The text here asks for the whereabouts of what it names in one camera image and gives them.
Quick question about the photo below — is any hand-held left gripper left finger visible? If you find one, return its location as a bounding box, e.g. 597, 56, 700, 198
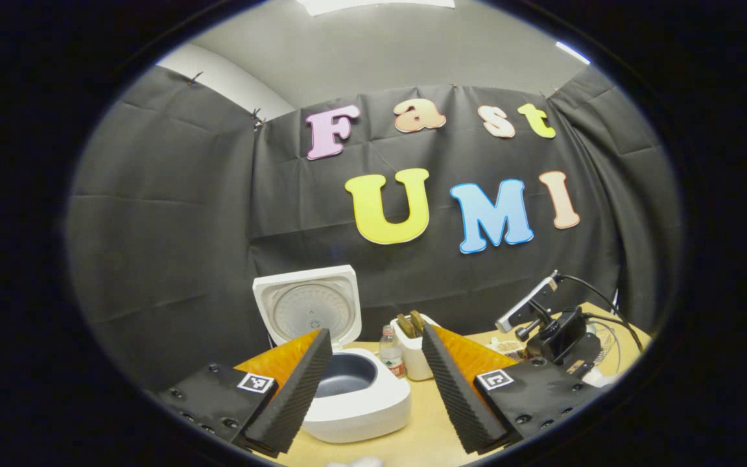
156, 328, 335, 457

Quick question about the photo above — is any white toaster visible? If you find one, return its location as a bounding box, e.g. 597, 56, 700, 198
391, 315, 442, 381

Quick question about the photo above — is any white rice cooker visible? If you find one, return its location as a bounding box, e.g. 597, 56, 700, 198
252, 265, 412, 444

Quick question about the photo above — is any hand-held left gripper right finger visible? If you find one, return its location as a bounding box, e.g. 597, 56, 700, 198
421, 324, 599, 455

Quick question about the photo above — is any black backdrop cloth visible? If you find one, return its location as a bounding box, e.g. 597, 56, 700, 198
65, 65, 682, 390

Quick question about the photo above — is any ceiling light panel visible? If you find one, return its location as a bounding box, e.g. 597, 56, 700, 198
296, 0, 455, 16
555, 41, 591, 66

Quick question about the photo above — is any clear plastic bottle red label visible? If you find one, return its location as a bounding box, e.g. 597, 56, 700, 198
379, 324, 405, 379

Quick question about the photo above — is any white cable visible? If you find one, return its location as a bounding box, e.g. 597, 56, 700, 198
591, 318, 624, 375

